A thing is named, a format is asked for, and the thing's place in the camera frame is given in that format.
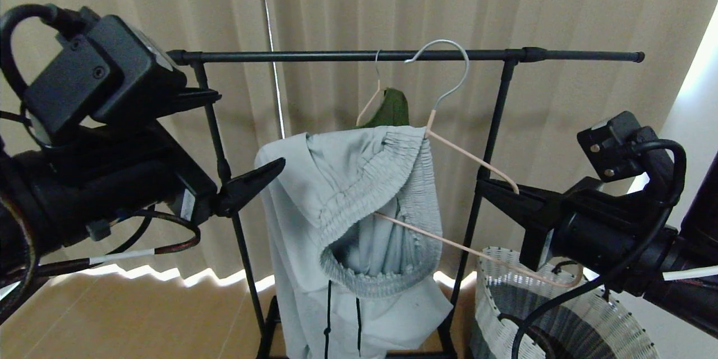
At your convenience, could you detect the pale grey garment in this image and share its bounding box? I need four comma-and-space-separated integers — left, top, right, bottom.
254, 125, 454, 359

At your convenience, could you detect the black clothes rack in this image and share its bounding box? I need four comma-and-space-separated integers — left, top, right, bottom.
167, 47, 646, 359

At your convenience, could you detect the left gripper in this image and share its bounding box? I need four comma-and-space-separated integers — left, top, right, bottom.
11, 88, 287, 260

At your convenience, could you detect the black cable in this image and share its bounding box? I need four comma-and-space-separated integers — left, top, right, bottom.
0, 4, 90, 323
510, 139, 688, 359

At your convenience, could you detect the green printed shirt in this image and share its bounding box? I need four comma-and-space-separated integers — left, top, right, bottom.
359, 88, 410, 128

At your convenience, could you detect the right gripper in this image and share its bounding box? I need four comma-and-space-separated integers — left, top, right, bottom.
519, 177, 718, 340

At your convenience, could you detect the white laundry basket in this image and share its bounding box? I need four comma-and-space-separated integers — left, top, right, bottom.
470, 246, 660, 359

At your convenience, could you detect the pink clothes hanger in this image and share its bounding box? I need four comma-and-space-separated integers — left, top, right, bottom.
373, 39, 585, 288
356, 49, 388, 127

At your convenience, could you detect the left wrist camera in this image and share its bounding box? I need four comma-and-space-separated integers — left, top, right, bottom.
22, 8, 188, 146

